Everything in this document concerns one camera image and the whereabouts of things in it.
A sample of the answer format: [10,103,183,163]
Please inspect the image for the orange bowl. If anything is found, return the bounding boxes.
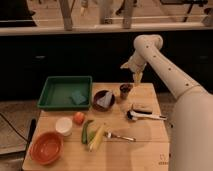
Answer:
[30,132,63,165]

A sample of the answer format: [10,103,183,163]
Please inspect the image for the purple grapes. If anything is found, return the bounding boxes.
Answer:
[120,84,132,92]

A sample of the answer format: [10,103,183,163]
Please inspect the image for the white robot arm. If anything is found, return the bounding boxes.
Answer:
[121,35,213,171]

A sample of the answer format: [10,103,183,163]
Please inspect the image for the yellow corn cob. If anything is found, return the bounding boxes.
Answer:
[88,125,105,151]

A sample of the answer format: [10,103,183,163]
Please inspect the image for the green plastic tray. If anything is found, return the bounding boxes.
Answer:
[37,76,92,111]

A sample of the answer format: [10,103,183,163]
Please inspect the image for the white plastic cup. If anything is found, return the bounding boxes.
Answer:
[55,117,72,136]

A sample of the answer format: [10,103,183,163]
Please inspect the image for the orange tomato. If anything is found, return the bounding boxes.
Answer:
[73,112,85,125]

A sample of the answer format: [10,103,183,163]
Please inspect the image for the green pepper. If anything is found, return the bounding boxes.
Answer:
[81,120,95,144]

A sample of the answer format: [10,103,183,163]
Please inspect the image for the blue sponge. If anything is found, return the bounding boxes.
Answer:
[71,91,86,105]

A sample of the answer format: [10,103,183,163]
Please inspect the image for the metal fork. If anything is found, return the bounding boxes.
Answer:
[104,132,136,142]

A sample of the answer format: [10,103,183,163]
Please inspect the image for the metal cup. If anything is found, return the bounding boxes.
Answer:
[120,90,131,99]

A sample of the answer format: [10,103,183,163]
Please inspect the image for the brown bowl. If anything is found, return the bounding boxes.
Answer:
[92,90,115,112]

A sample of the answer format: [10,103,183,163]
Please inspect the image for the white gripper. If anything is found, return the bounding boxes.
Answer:
[121,53,147,86]

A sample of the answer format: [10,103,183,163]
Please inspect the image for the grey cloth in bowl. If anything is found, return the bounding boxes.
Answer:
[97,92,112,108]

